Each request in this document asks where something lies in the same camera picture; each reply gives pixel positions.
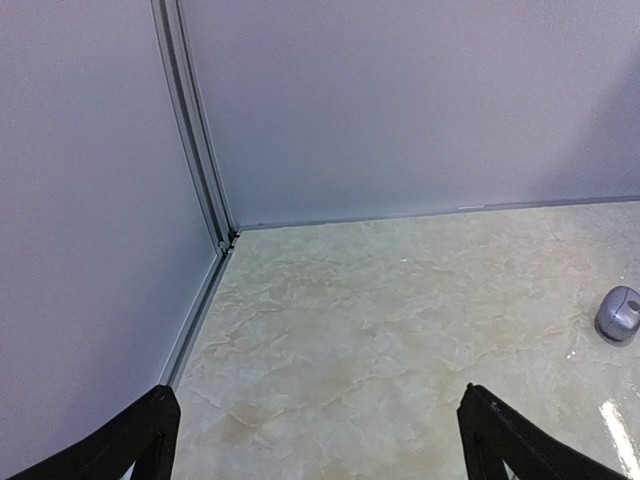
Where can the aluminium corner post left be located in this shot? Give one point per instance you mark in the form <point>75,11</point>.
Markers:
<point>186,99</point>

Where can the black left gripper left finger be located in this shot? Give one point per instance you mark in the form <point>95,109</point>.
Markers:
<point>140,440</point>

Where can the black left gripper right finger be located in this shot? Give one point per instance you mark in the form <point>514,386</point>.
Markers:
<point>496,439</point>

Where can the blue-grey earbud charging case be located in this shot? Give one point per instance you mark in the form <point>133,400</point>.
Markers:
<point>617,318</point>

